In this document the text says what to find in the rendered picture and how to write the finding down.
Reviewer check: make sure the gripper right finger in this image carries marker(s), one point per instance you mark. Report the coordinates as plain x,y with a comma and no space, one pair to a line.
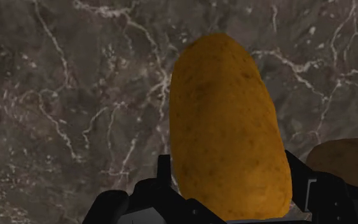
324,195

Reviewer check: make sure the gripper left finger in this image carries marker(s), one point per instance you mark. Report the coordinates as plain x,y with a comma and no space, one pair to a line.
154,195

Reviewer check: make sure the large orange-brown potato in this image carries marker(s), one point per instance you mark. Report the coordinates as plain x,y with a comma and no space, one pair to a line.
225,133

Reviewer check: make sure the brown potato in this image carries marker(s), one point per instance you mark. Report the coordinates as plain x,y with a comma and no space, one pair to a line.
346,159

